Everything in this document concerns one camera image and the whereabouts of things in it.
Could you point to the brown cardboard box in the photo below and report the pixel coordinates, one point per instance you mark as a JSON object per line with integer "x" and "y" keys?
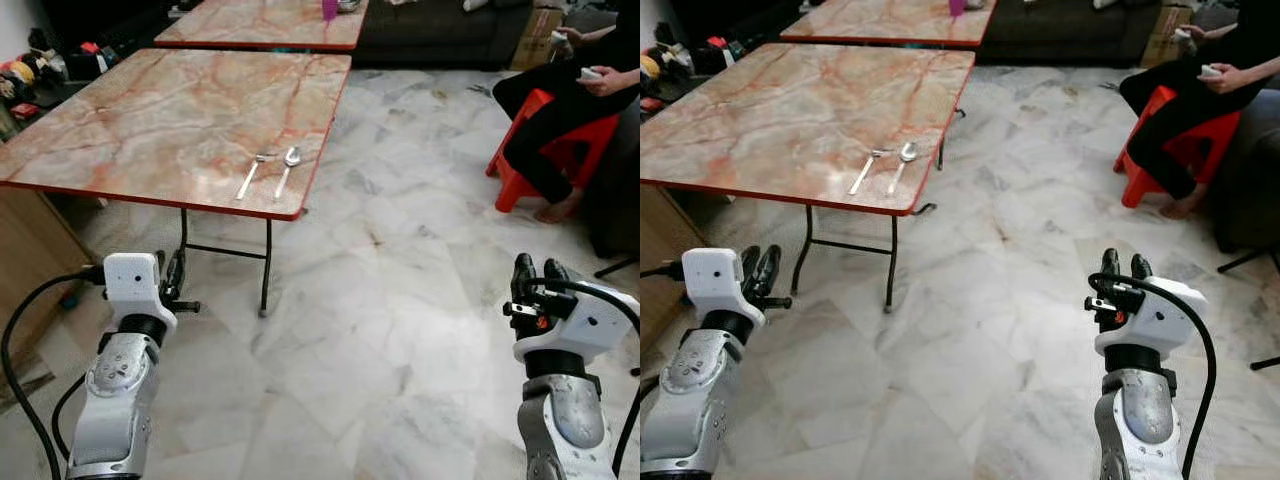
{"x": 1160, "y": 35}
{"x": 537, "y": 40}

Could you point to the person in black clothes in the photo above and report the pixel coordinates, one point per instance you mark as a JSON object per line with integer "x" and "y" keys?
{"x": 550, "y": 110}
{"x": 1170, "y": 110}

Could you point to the red plastic stool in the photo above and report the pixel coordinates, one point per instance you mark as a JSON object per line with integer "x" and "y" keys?
{"x": 510, "y": 190}
{"x": 1135, "y": 185}

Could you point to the person's right hand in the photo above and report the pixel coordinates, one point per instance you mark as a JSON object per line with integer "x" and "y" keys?
{"x": 1194, "y": 40}
{"x": 572, "y": 44}

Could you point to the steel fork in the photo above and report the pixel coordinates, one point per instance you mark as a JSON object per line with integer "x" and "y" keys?
{"x": 250, "y": 178}
{"x": 864, "y": 173}

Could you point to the steel spoon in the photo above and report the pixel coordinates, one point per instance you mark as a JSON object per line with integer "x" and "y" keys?
{"x": 292, "y": 156}
{"x": 908, "y": 151}

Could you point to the dark armchair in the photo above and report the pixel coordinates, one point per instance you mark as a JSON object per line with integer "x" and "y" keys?
{"x": 620, "y": 190}
{"x": 1250, "y": 170}

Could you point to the red white small packet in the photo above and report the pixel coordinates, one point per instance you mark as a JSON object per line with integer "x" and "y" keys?
{"x": 92, "y": 48}
{"x": 717, "y": 43}

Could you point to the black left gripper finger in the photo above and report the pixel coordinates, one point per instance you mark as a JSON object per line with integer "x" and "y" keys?
{"x": 180, "y": 272}
{"x": 167, "y": 275}
{"x": 771, "y": 272}
{"x": 750, "y": 268}

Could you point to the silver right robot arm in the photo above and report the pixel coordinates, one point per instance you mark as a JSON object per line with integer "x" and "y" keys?
{"x": 1140, "y": 420}
{"x": 570, "y": 420}

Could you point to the person's left forearm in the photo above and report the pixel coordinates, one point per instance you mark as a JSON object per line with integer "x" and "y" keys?
{"x": 633, "y": 80}
{"x": 1258, "y": 78}

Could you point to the dark grey sofa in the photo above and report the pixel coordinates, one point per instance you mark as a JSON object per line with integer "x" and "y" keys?
{"x": 1070, "y": 30}
{"x": 440, "y": 35}

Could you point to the white hand controller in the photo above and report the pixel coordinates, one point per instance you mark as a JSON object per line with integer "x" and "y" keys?
{"x": 592, "y": 73}
{"x": 1182, "y": 35}
{"x": 1210, "y": 71}
{"x": 558, "y": 38}

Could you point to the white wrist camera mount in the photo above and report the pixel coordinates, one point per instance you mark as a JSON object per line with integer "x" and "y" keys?
{"x": 1160, "y": 320}
{"x": 133, "y": 285}
{"x": 595, "y": 325}
{"x": 718, "y": 280}

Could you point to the person's left hand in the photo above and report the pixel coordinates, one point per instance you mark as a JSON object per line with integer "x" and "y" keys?
{"x": 607, "y": 82}
{"x": 1230, "y": 78}

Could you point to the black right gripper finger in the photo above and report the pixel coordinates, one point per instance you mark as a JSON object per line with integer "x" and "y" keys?
{"x": 1141, "y": 268}
{"x": 523, "y": 275}
{"x": 1110, "y": 265}
{"x": 556, "y": 272}

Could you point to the person's right forearm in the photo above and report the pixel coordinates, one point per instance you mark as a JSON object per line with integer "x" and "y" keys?
{"x": 1222, "y": 30}
{"x": 600, "y": 33}

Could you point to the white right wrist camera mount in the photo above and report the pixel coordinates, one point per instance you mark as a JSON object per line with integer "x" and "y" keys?
{"x": 1160, "y": 320}
{"x": 595, "y": 325}

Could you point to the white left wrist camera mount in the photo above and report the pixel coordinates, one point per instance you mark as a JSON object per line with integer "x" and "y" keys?
{"x": 133, "y": 285}
{"x": 718, "y": 280}

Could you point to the marble-top folding table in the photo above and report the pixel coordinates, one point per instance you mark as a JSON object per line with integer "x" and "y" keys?
{"x": 170, "y": 120}
{"x": 250, "y": 25}
{"x": 870, "y": 20}
{"x": 800, "y": 120}

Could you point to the black metal stand leg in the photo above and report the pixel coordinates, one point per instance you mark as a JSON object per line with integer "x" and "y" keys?
{"x": 1250, "y": 260}
{"x": 618, "y": 267}

